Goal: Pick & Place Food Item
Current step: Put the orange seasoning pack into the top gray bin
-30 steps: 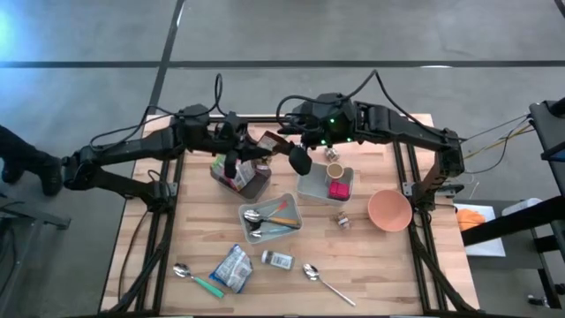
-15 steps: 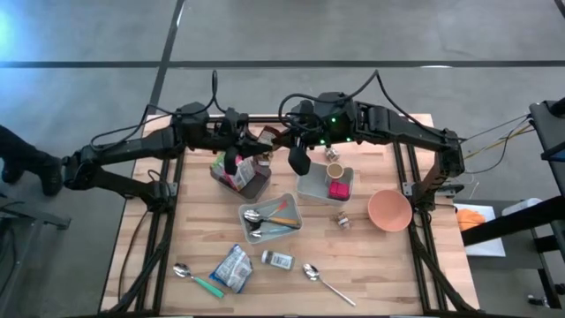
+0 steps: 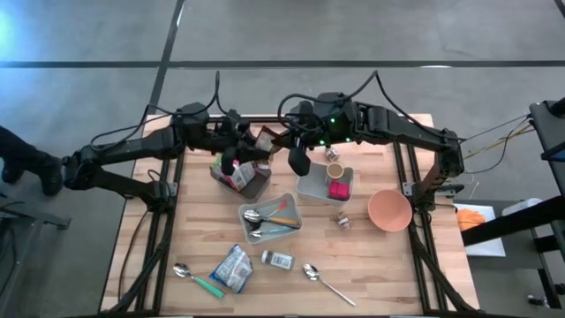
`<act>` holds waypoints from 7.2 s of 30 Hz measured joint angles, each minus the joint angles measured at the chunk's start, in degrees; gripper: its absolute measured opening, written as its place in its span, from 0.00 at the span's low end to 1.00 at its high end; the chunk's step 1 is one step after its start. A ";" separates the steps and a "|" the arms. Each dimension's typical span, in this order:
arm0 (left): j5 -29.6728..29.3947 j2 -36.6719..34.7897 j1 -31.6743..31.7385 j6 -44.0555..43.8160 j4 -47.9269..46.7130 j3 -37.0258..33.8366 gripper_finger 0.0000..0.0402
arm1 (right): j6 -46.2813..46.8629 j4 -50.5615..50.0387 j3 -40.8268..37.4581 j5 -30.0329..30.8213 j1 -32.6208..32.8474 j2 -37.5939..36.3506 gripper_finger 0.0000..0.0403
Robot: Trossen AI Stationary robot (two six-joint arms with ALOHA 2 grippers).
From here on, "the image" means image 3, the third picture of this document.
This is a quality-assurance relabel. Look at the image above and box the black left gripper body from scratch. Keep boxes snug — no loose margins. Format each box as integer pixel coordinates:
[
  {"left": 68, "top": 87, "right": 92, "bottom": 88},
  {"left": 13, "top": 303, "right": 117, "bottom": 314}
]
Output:
[{"left": 210, "top": 111, "right": 258, "bottom": 154}]

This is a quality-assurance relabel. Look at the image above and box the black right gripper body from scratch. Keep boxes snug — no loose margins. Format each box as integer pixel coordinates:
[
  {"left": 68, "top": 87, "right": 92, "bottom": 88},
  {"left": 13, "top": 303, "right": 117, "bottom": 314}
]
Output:
[{"left": 280, "top": 91, "right": 359, "bottom": 149}]

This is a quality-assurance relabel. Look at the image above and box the clear colourful candy packet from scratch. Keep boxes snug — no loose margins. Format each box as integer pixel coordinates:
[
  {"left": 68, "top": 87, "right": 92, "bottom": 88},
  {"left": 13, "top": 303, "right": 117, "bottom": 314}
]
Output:
[{"left": 210, "top": 154, "right": 237, "bottom": 189}]

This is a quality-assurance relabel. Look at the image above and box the brown sauce packet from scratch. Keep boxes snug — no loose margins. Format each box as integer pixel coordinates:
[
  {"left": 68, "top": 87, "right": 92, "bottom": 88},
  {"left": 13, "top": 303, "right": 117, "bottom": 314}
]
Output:
[{"left": 254, "top": 125, "right": 283, "bottom": 155}]

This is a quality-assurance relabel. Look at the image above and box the light grey plastic bin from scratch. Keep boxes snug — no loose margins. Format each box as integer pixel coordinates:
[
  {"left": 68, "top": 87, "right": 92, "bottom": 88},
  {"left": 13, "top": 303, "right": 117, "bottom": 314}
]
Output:
[
  {"left": 295, "top": 161, "right": 356, "bottom": 208},
  {"left": 237, "top": 191, "right": 305, "bottom": 246}
]

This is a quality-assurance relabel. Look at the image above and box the beige cup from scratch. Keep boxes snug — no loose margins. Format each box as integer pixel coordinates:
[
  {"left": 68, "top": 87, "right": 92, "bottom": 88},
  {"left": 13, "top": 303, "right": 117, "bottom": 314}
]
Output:
[{"left": 325, "top": 162, "right": 347, "bottom": 182}]

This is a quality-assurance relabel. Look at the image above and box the red snack packet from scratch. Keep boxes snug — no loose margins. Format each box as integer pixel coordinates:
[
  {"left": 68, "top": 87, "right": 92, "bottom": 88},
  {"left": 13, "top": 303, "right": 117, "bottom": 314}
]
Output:
[{"left": 328, "top": 179, "right": 353, "bottom": 202}]

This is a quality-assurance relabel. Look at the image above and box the black spoon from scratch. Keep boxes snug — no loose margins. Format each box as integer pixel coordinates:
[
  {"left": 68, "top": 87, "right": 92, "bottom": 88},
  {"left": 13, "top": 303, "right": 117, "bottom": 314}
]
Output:
[{"left": 245, "top": 216, "right": 302, "bottom": 233}]

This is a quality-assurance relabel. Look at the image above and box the spoon with light blue handle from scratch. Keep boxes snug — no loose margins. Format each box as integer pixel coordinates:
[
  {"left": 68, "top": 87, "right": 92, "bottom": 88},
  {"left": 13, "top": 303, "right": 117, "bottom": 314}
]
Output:
[{"left": 249, "top": 226, "right": 296, "bottom": 242}]

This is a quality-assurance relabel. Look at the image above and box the blue white snack bag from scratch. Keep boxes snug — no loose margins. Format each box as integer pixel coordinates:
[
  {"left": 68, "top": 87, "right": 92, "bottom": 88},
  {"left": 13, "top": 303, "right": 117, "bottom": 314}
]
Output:
[{"left": 208, "top": 243, "right": 255, "bottom": 295}]

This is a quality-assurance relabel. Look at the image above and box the dark grey plastic bin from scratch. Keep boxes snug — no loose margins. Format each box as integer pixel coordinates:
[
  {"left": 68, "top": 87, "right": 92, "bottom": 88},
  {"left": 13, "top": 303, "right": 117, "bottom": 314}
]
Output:
[{"left": 208, "top": 152, "right": 273, "bottom": 205}]

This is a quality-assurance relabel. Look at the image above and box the bagel sesame seasoning jar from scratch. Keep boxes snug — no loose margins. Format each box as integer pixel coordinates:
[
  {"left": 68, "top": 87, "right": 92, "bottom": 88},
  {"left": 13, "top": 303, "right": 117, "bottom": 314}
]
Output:
[{"left": 260, "top": 249, "right": 297, "bottom": 271}]

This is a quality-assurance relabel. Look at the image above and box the all-metal spoon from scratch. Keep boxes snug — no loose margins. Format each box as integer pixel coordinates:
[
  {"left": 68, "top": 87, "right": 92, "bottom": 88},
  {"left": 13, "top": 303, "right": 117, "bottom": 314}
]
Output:
[{"left": 301, "top": 262, "right": 358, "bottom": 307}]

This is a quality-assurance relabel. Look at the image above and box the orange cloth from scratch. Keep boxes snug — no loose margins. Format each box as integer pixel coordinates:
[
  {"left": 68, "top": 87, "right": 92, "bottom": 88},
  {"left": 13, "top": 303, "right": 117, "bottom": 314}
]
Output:
[{"left": 456, "top": 208, "right": 486, "bottom": 232}]

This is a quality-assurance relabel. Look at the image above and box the person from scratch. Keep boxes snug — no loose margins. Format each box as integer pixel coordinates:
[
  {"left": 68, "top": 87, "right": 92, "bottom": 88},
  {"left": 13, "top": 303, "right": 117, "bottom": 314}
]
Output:
[{"left": 0, "top": 125, "right": 64, "bottom": 198}]

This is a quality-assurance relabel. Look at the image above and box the white paper sheet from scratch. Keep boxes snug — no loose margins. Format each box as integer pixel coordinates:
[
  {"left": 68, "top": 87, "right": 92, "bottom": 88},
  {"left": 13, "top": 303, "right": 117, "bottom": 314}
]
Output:
[{"left": 453, "top": 202, "right": 507, "bottom": 258}]

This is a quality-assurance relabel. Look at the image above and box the grey metal stand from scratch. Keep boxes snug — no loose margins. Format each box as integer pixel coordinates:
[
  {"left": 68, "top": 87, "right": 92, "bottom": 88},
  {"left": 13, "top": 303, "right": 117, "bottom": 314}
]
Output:
[{"left": 0, "top": 193, "right": 72, "bottom": 318}]

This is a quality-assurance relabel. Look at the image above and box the grey box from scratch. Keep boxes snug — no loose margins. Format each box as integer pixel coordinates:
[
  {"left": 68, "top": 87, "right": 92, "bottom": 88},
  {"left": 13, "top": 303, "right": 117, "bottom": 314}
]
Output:
[{"left": 501, "top": 197, "right": 543, "bottom": 217}]

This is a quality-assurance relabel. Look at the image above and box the black cart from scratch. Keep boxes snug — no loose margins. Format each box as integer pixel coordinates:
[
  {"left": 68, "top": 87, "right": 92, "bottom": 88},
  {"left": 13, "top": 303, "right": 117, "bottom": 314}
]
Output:
[{"left": 461, "top": 96, "right": 565, "bottom": 310}]

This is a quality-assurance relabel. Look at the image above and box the spoon with red handle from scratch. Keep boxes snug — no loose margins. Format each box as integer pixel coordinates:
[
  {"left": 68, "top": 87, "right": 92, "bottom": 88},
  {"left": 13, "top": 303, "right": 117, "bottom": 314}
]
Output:
[{"left": 264, "top": 200, "right": 290, "bottom": 218}]

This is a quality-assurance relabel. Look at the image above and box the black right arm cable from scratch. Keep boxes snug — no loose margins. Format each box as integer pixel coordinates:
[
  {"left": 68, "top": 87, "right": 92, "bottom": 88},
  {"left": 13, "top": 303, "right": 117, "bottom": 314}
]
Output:
[{"left": 276, "top": 70, "right": 447, "bottom": 139}]

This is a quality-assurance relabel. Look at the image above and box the spoon with teal handle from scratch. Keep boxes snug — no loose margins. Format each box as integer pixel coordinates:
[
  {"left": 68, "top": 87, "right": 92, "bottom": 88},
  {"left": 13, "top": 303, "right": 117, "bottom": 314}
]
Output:
[{"left": 172, "top": 262, "right": 226, "bottom": 300}]

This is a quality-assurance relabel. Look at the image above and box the black aluminium table frame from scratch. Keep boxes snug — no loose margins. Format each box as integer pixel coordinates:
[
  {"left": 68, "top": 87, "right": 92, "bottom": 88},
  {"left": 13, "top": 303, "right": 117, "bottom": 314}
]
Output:
[{"left": 105, "top": 115, "right": 482, "bottom": 317}]

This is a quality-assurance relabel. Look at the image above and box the coloured cable bundle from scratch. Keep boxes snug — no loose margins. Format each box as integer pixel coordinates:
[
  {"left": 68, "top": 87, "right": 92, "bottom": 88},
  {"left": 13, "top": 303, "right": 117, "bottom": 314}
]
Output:
[{"left": 458, "top": 113, "right": 533, "bottom": 161}]

